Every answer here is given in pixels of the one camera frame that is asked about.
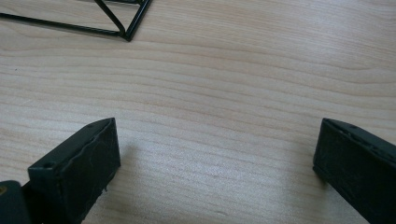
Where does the black wire rack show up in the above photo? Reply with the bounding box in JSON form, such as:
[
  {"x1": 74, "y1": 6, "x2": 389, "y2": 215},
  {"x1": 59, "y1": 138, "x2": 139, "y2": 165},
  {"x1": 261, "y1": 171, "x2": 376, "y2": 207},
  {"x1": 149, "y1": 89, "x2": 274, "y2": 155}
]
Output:
[{"x1": 0, "y1": 0, "x2": 153, "y2": 43}]

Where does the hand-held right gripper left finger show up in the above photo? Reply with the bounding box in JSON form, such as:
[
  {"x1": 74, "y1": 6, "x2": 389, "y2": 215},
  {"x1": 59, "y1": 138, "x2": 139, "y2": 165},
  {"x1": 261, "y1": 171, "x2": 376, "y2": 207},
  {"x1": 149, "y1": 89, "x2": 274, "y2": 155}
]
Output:
[{"x1": 21, "y1": 117, "x2": 121, "y2": 224}]

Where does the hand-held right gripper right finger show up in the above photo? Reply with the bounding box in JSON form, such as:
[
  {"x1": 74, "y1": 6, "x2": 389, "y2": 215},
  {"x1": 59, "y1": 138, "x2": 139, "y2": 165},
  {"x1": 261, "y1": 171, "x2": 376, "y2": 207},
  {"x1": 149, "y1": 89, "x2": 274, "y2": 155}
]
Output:
[{"x1": 312, "y1": 118, "x2": 396, "y2": 224}]

